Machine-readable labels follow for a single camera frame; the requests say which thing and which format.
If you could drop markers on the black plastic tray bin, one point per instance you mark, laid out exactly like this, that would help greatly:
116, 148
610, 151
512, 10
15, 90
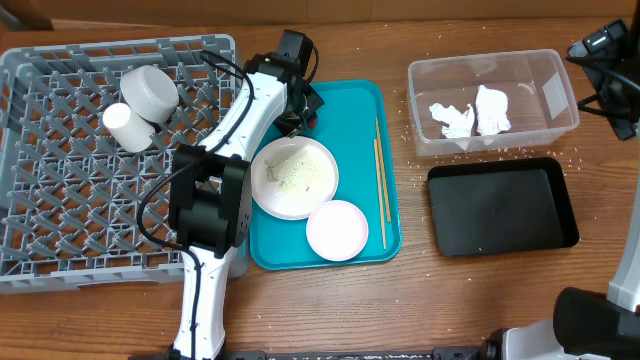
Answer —
501, 207

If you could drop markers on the clear plastic container bin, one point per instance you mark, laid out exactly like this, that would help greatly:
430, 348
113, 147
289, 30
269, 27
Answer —
542, 106

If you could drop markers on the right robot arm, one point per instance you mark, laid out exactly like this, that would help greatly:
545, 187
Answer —
586, 324

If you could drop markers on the small white plate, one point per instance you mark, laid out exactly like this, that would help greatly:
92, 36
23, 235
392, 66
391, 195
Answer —
337, 231

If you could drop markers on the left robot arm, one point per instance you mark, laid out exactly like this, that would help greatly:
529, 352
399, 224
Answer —
210, 189

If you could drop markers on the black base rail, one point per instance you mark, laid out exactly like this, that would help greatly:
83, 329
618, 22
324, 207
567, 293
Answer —
350, 355

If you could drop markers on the teal plastic serving tray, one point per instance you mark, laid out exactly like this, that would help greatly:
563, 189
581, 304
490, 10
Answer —
352, 117

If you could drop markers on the white paper napkin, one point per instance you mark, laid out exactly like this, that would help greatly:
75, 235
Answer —
491, 107

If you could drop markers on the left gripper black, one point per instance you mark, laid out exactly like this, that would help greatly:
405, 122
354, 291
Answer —
291, 125

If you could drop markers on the white paper cup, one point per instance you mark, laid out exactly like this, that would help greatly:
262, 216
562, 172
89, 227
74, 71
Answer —
130, 131

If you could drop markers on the wooden chopstick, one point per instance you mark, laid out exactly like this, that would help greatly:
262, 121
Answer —
380, 193
383, 172

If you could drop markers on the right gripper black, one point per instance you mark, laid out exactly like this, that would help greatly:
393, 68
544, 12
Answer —
597, 50

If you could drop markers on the large white plate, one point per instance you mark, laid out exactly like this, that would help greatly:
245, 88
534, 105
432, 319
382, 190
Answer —
292, 177

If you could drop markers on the grey bowl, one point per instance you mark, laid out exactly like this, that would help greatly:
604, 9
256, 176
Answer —
150, 92

